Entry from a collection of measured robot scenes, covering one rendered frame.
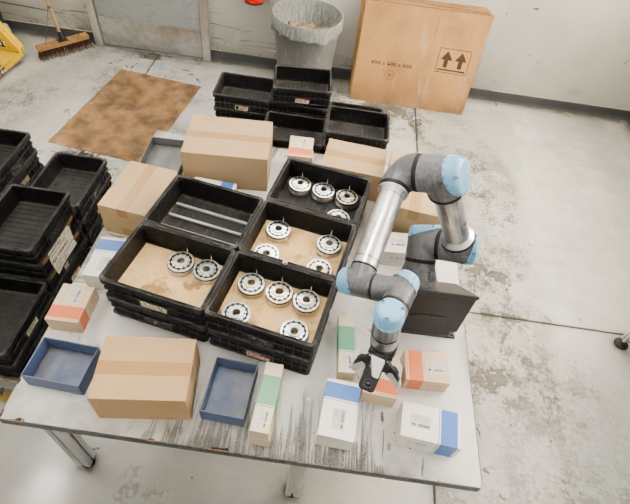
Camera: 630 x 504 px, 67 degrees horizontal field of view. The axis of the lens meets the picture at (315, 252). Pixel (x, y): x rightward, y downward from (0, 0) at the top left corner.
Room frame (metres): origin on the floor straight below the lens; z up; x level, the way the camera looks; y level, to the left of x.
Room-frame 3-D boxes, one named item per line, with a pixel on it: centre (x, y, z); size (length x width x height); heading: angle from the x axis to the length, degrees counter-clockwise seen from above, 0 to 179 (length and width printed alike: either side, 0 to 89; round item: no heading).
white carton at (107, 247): (1.12, 0.82, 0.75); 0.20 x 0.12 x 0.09; 2
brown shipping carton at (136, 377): (0.65, 0.49, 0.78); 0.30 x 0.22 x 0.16; 97
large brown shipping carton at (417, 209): (1.72, -0.43, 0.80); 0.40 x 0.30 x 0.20; 173
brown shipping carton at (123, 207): (1.46, 0.80, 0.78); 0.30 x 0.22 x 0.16; 174
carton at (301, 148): (1.92, 0.15, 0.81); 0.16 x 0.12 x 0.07; 2
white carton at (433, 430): (0.63, -0.47, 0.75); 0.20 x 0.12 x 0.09; 85
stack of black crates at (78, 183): (1.83, 1.40, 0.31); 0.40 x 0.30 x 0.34; 0
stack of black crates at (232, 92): (2.98, 0.65, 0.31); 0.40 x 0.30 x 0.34; 90
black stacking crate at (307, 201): (1.55, 0.02, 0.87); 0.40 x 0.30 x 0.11; 80
